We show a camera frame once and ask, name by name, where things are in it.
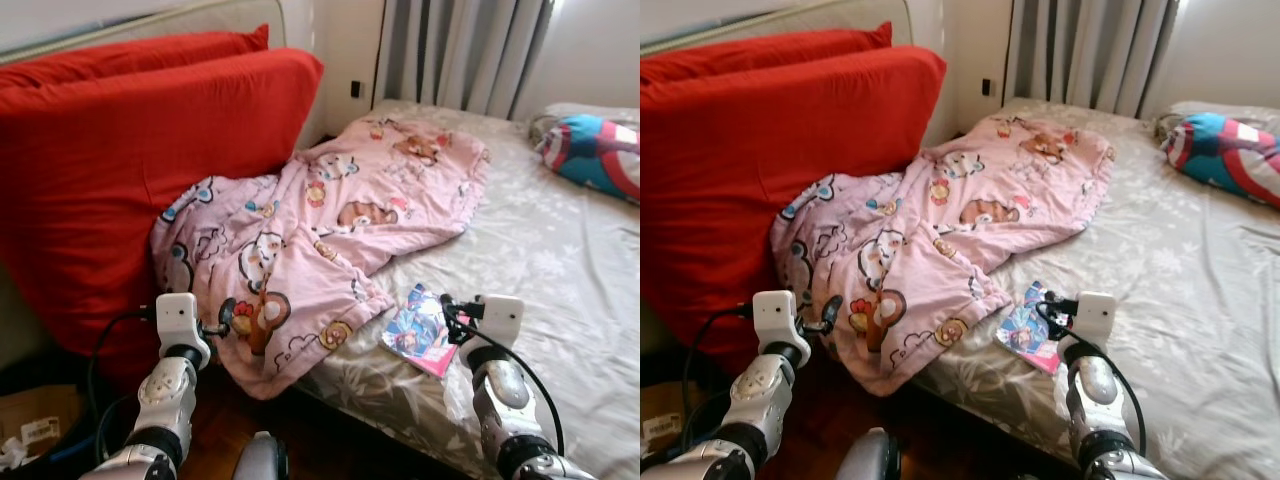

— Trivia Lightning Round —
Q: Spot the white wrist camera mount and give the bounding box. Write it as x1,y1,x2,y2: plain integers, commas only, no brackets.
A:
460,294,525,369
155,292,211,366
752,290,811,366
1058,292,1117,366

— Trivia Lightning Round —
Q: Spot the bed with grey floral sheet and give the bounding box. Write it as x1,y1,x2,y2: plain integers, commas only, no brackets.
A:
915,97,1280,480
290,98,641,480

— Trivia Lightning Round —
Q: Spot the pink cartoon print blanket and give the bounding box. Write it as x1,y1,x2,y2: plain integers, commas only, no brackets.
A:
150,115,491,401
770,115,1116,398

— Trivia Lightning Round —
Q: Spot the grey-green quilted mattress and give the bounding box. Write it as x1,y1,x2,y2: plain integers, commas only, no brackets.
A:
640,0,916,57
0,0,291,67

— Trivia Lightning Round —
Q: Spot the grey pleated curtain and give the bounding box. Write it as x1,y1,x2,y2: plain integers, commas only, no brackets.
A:
375,0,556,121
1005,0,1181,119

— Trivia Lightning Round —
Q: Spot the small red cushion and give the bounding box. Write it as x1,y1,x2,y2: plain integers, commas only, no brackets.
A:
0,24,271,91
640,22,894,89

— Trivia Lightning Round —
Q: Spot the red white blue bolster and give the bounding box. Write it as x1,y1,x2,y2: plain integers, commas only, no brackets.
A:
1163,112,1280,209
540,113,641,204

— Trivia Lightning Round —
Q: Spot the colourful picture book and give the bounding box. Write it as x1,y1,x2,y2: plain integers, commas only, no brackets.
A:
995,280,1066,376
380,283,471,379

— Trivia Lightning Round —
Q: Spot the large red cushion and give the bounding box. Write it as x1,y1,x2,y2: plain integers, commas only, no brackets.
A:
640,45,948,376
0,47,325,386

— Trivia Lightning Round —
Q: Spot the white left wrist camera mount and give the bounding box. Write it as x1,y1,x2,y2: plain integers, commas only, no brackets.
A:
155,292,211,366
752,290,811,366

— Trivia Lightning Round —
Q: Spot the brown cardboard piece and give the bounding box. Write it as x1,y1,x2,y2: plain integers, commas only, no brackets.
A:
0,385,86,471
640,408,686,461

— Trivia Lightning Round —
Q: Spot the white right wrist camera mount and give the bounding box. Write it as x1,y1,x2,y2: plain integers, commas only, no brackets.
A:
1058,292,1117,366
460,294,525,369

